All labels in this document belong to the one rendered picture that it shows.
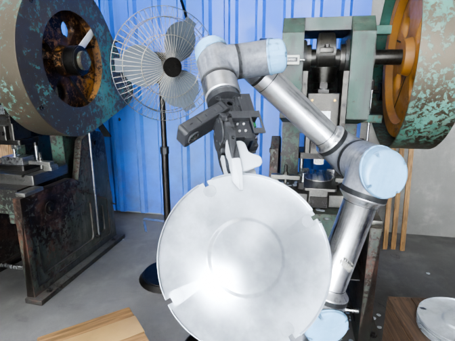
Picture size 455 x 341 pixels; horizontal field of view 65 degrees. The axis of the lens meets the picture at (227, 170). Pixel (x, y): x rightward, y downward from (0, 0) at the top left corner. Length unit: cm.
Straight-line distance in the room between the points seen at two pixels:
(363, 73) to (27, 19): 151
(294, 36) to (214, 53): 94
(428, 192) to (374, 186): 236
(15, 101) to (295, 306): 164
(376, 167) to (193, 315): 53
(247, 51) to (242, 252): 41
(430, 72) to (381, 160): 64
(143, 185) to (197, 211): 275
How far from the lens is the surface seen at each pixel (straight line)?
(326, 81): 176
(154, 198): 337
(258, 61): 79
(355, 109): 170
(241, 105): 72
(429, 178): 321
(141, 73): 189
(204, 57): 78
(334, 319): 101
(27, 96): 191
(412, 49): 179
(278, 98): 94
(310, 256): 64
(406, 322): 160
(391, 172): 91
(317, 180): 168
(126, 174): 342
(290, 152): 202
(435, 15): 149
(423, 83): 147
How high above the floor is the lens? 124
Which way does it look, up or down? 14 degrees down
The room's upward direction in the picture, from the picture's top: straight up
